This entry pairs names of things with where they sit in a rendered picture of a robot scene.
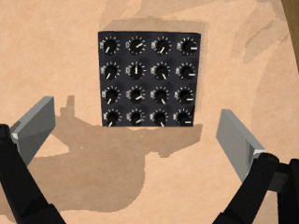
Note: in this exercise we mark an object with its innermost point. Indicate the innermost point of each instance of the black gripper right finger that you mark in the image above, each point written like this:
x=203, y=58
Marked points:
x=242, y=150

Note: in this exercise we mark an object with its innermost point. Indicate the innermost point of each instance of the black knob box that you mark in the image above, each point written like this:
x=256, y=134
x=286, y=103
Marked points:
x=143, y=75

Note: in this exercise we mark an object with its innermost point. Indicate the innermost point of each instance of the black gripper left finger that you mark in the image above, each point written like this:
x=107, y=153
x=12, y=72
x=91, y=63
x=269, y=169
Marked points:
x=18, y=146

